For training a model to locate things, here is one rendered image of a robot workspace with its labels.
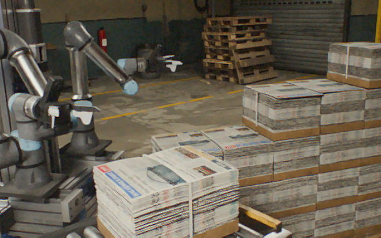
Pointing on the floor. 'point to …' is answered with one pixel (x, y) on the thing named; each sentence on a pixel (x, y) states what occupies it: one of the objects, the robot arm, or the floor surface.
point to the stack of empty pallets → (220, 70)
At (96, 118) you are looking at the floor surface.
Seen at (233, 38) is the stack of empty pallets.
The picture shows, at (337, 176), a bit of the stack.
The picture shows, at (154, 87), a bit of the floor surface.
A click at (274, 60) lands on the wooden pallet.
